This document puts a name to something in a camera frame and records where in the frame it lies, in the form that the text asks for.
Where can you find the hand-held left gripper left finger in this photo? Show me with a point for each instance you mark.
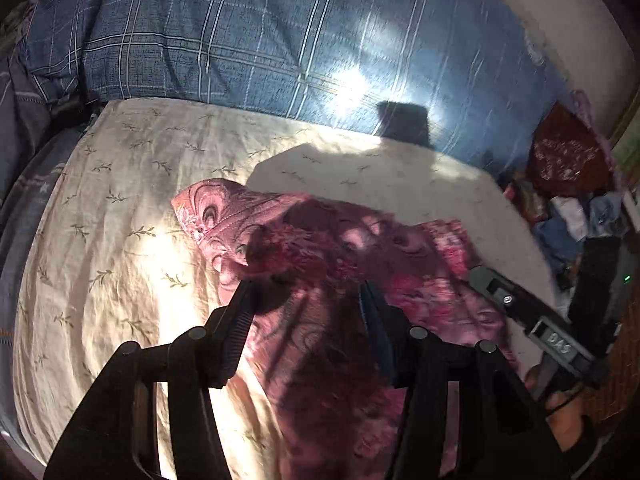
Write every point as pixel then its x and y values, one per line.
pixel 240 330

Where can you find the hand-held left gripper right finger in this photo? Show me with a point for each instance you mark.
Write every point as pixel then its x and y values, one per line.
pixel 380 340

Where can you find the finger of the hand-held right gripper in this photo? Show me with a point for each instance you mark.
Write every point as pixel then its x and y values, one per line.
pixel 492 287

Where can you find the pink floral garment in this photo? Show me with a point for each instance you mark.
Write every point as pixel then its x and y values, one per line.
pixel 310 240

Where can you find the person's right forearm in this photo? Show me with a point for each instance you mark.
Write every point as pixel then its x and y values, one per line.
pixel 585 455

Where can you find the pile of assorted clothes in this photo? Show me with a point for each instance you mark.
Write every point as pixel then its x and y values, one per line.
pixel 565 220

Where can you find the person's right hand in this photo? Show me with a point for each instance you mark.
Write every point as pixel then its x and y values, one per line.
pixel 562 415

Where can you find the black device with green light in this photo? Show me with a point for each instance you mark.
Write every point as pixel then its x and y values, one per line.
pixel 595 285

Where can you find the dark red embroidered cloth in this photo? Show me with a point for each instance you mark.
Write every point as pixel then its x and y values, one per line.
pixel 565 160

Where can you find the cream leaf print sheet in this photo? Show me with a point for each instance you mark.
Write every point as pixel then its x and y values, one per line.
pixel 125 210

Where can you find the purple cloth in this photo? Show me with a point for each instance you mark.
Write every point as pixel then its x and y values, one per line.
pixel 582 102

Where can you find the grey star print bedding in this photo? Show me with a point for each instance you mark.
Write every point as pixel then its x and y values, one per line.
pixel 20 200

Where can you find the blue plaid quilt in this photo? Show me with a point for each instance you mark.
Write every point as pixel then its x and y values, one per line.
pixel 250 35

